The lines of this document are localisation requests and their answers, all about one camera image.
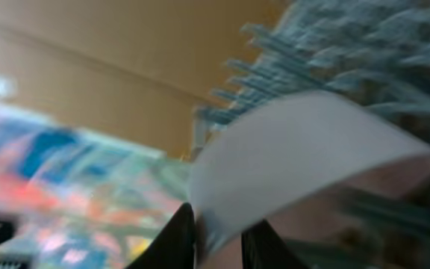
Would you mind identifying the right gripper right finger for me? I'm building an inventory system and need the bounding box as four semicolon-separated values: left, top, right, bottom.
241;220;308;269

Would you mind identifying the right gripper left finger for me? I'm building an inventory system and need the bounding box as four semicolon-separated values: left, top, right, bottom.
125;202;196;269

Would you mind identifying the colourful floor mat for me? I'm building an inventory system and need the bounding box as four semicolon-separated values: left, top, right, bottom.
0;105;190;268

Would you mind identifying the grey plastic dish rack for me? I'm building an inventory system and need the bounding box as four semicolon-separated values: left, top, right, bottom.
196;1;430;268

